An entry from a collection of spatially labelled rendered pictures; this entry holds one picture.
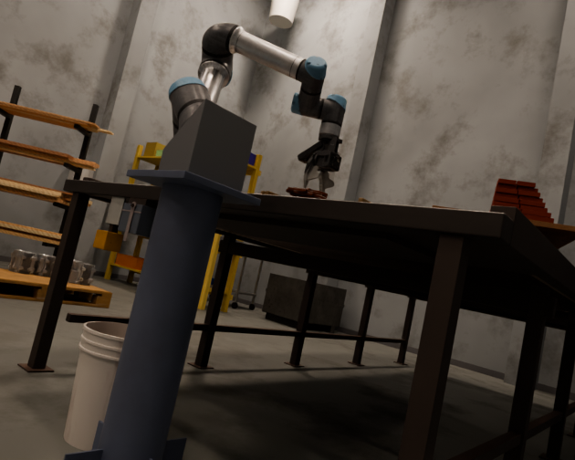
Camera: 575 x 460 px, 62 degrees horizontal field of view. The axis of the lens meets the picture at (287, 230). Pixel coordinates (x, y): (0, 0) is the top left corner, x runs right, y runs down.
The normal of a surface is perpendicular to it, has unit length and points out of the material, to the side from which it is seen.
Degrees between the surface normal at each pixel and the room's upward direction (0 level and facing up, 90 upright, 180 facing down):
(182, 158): 90
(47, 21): 90
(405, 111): 90
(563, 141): 90
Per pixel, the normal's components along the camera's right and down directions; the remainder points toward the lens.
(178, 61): 0.74, 0.10
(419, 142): -0.64, -0.22
